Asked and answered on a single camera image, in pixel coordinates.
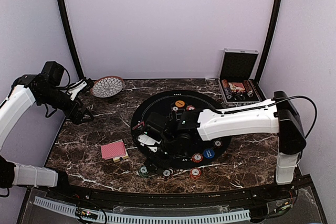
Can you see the black frame post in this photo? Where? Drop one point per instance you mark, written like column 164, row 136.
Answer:
column 268, row 40
column 69, row 38

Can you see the blue small blind button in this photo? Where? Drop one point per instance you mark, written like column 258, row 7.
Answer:
column 209, row 153

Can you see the green poker chip stack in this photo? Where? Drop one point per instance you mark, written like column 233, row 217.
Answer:
column 143, row 172

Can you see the right black frame post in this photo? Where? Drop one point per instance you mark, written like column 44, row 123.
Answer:
column 268, row 40

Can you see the red poker chip stack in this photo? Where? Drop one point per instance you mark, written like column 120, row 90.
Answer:
column 195, row 173

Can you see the aluminium poker chip case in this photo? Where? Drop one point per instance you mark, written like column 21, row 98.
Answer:
column 235, row 79

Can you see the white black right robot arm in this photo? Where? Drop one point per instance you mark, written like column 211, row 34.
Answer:
column 204, row 126

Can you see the white slotted cable duct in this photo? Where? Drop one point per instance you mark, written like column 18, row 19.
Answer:
column 143, row 215

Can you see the brown poker chip stack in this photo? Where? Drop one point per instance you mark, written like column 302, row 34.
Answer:
column 167, row 173

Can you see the round black poker mat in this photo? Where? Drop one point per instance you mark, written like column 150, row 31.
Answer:
column 152, row 103

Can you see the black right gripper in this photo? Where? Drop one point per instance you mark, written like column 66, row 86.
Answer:
column 156, row 151

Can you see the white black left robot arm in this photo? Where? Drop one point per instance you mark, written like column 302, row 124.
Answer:
column 38, row 89

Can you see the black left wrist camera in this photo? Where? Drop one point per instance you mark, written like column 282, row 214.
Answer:
column 53, row 72

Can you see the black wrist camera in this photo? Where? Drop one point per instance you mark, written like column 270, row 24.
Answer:
column 154, row 126
column 53, row 72

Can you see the floral patterned ceramic bowl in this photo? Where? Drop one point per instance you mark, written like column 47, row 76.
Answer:
column 107, row 87

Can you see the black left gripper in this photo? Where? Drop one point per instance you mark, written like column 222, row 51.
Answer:
column 77, row 111

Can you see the black front table rail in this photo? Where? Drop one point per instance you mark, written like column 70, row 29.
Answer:
column 248, row 197

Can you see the left black frame post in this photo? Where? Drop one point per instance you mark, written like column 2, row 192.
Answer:
column 69, row 38

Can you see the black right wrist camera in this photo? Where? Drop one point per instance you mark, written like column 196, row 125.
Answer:
column 154, row 126

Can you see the red playing card deck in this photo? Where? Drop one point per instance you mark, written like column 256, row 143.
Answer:
column 113, row 150

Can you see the orange dealer button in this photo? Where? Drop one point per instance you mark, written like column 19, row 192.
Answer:
column 180, row 103

